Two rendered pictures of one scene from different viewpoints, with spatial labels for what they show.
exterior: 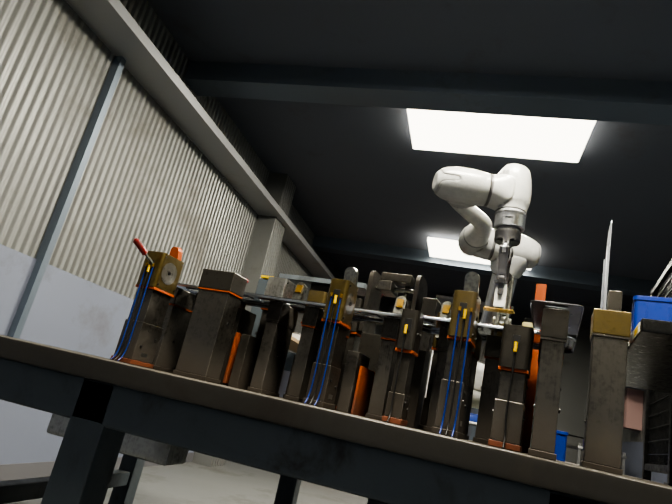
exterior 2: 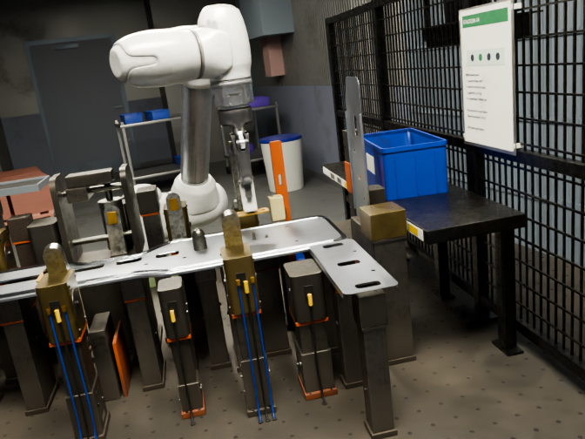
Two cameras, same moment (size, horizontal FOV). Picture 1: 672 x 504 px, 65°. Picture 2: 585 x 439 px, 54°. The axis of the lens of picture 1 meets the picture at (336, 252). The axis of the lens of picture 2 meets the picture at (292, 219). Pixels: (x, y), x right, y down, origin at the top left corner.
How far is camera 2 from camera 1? 0.77 m
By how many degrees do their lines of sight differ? 46
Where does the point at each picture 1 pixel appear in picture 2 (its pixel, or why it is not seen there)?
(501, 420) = (312, 373)
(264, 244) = not seen: outside the picture
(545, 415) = (380, 400)
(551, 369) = (378, 356)
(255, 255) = not seen: outside the picture
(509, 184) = (224, 47)
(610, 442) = (403, 336)
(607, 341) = (386, 246)
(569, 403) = not seen: hidden behind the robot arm
